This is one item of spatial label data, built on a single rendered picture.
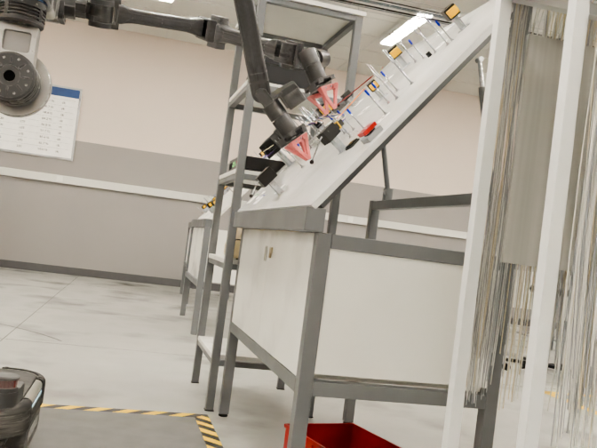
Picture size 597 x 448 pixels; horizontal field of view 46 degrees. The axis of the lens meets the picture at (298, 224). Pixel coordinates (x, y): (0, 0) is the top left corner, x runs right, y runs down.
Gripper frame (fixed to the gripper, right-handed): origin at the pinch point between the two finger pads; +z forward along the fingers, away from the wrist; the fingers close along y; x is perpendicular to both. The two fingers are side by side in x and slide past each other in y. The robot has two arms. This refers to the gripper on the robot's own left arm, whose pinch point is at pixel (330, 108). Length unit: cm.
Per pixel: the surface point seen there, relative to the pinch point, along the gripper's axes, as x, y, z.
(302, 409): 50, -10, 76
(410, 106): -5.7, -30.0, 11.2
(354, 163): 14.9, -24.1, 20.1
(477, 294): 13, -49, 62
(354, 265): 24, -19, 46
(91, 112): -127, 734, -215
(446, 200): -35, 9, 41
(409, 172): -506, 652, 16
